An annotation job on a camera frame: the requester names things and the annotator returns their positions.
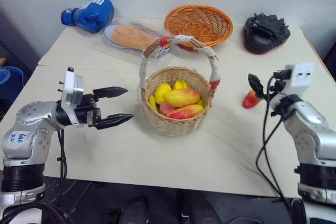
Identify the large yellow red toy mango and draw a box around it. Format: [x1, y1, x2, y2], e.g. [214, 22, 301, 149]
[162, 88, 201, 108]

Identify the yellow toy banana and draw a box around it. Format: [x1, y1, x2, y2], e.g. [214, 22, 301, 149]
[149, 94, 159, 112]

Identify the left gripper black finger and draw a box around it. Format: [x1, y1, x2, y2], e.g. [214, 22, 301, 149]
[94, 113, 135, 131]
[92, 86, 129, 101]

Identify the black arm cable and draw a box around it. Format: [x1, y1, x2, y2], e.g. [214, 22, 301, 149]
[255, 76, 292, 209]
[55, 128, 68, 207]

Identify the white paper tag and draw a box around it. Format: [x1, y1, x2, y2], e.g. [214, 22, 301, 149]
[156, 46, 172, 57]

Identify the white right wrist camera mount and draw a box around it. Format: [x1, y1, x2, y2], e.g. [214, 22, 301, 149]
[285, 63, 316, 97]

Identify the black punch mitt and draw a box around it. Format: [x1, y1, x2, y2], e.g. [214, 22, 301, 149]
[240, 12, 291, 55]

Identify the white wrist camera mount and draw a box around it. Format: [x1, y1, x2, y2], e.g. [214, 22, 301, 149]
[58, 67, 85, 125]
[285, 63, 316, 97]

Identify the blue round bin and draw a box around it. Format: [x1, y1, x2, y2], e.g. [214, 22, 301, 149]
[0, 66, 27, 94]

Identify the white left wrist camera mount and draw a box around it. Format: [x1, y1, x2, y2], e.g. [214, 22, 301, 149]
[58, 67, 85, 125]

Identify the pink toy peach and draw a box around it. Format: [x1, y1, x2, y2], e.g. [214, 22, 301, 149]
[159, 102, 176, 117]

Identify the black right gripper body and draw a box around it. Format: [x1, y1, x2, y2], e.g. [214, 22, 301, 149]
[268, 69, 292, 97]

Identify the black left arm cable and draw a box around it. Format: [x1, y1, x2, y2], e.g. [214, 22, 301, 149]
[55, 128, 68, 207]

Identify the black cable bundle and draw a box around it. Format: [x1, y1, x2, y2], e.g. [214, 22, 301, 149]
[0, 201, 75, 224]

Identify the blue boxing glove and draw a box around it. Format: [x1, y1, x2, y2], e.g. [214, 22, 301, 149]
[60, 0, 116, 34]

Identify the natural wicker basket with handle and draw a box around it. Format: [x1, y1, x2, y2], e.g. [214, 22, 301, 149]
[137, 35, 222, 136]

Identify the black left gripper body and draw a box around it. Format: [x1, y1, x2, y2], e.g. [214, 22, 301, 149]
[74, 93, 102, 128]

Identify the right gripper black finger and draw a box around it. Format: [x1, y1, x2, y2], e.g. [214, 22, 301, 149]
[248, 73, 269, 102]

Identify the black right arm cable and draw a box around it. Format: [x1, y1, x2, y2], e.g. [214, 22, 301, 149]
[255, 76, 292, 209]

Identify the orange woven basket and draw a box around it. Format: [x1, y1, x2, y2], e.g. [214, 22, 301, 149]
[164, 4, 234, 51]

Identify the yellow toy lemon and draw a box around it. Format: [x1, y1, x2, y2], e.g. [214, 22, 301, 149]
[154, 83, 173, 105]
[173, 79, 191, 90]

